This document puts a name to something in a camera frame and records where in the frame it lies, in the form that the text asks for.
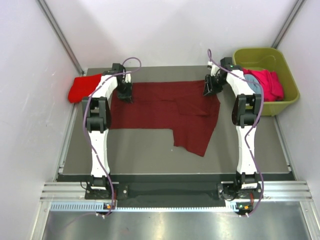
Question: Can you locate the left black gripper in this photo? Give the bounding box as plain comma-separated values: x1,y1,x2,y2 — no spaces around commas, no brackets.
115,81,133,103

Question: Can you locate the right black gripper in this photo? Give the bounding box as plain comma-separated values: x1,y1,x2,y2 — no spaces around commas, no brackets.
203,74,229,97

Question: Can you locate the dark red t-shirt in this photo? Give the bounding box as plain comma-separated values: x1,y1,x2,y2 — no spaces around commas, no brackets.
110,80,220,157

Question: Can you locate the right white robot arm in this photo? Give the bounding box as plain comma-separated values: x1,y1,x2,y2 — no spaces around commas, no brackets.
203,50,264,201

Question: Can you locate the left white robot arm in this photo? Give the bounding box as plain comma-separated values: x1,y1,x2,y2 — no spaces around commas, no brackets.
81,63,133,200

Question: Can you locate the folded bright red t-shirt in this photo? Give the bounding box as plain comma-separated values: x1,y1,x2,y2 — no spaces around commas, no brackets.
67,73,102,104

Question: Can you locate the light blue garment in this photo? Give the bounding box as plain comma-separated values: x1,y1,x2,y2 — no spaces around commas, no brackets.
244,74,262,94

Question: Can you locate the pink garment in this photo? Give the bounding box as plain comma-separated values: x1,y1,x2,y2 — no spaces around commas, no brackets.
243,68,285,102

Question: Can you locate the olive green plastic bin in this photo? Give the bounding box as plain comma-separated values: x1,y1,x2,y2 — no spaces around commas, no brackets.
232,47,300,116

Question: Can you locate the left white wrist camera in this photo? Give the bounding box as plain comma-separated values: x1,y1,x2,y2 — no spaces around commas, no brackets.
124,73,132,84

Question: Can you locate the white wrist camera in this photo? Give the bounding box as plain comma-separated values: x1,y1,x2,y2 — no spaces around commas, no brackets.
124,73,132,84
207,61,220,76

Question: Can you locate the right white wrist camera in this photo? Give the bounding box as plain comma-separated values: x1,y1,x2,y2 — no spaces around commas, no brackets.
207,61,220,76

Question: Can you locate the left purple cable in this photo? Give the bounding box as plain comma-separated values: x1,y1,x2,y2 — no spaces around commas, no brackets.
83,57,142,218

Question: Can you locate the purple cable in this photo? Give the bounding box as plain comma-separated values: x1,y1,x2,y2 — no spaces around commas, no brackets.
83,57,142,218
206,48,265,218

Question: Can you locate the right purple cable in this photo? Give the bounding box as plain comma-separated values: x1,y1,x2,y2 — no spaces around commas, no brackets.
206,48,265,218

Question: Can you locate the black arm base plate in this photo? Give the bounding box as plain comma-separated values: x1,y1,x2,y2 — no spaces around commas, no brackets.
84,181,262,202

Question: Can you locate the aluminium front rail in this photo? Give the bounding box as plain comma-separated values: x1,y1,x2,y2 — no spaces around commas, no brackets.
40,181,312,202

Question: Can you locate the grey slotted cable duct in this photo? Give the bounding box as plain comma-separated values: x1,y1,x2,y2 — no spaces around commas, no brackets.
50,201,239,213

